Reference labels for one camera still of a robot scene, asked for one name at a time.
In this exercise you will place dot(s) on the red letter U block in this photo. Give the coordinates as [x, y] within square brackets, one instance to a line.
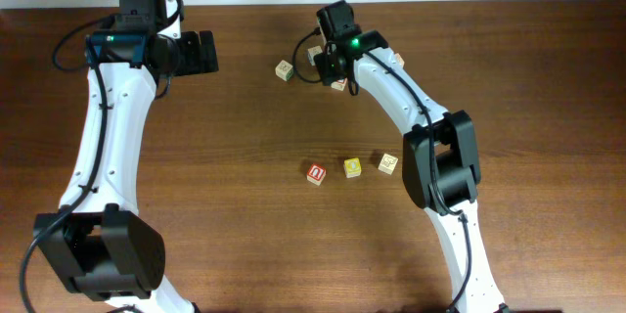
[316, 174]

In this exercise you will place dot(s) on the natural block brown picture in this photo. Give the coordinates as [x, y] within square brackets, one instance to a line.
[387, 163]

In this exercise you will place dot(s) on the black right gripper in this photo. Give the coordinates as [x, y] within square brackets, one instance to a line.
[326, 75]

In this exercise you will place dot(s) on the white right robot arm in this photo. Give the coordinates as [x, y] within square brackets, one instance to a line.
[440, 163]

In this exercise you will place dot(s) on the natural block green print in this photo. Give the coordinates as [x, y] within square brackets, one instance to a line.
[284, 70]

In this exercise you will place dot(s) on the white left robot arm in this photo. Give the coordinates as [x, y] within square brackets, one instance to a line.
[96, 242]

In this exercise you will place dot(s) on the yellow wooden block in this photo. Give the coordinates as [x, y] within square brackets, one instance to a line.
[352, 167]

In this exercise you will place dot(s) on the natural block grey print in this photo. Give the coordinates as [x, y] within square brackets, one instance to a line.
[312, 53]

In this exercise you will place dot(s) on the red letter A block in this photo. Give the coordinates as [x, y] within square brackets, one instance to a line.
[339, 84]

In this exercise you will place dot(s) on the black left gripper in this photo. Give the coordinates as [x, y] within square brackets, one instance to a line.
[193, 63]

